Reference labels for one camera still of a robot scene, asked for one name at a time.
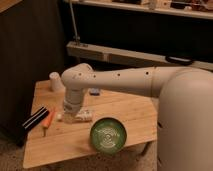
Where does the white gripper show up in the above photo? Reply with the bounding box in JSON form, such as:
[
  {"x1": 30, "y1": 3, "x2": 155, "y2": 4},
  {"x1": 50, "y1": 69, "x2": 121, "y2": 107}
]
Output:
[{"x1": 63, "y1": 101, "x2": 81, "y2": 124}]

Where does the white plastic bottle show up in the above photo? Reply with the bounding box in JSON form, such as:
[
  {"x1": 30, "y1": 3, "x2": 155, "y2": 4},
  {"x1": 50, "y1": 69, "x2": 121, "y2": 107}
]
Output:
[{"x1": 56, "y1": 110, "x2": 93, "y2": 123}]

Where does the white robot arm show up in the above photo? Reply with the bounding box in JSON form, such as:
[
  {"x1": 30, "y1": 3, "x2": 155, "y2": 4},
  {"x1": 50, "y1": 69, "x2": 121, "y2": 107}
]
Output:
[{"x1": 61, "y1": 63, "x2": 213, "y2": 171}]

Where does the small blue object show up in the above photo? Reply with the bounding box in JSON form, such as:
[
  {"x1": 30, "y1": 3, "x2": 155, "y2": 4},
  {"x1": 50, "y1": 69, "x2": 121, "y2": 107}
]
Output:
[{"x1": 89, "y1": 88, "x2": 100, "y2": 96}]

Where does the white paper cup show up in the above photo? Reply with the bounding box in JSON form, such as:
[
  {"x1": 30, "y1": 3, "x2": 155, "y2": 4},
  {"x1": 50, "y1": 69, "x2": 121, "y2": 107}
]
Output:
[{"x1": 49, "y1": 72, "x2": 64, "y2": 92}]

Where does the green bowl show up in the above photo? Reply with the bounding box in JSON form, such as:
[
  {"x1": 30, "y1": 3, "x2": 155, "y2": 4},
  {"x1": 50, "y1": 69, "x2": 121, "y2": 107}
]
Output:
[{"x1": 90, "y1": 117, "x2": 127, "y2": 155}]

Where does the wooden table board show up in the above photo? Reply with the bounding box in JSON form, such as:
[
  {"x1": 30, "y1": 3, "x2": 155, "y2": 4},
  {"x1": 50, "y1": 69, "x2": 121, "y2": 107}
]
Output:
[{"x1": 23, "y1": 90, "x2": 157, "y2": 168}]

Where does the metal pole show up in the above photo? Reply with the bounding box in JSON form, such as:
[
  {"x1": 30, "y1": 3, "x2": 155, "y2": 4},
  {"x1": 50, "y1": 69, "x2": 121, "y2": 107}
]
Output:
[{"x1": 69, "y1": 0, "x2": 87, "y2": 47}]

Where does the grey metal beam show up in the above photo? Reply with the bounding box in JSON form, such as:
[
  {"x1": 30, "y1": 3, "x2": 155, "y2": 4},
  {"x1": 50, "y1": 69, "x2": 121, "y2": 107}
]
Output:
[{"x1": 66, "y1": 41, "x2": 213, "y2": 71}]

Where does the upper shelf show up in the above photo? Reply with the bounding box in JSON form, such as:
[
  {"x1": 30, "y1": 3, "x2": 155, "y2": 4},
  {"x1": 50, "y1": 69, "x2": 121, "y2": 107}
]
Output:
[{"x1": 63, "y1": 0, "x2": 213, "y2": 20}]

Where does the black handle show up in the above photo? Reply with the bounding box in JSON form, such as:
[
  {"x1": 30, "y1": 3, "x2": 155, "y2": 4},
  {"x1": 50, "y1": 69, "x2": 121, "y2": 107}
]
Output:
[{"x1": 165, "y1": 56, "x2": 194, "y2": 66}]

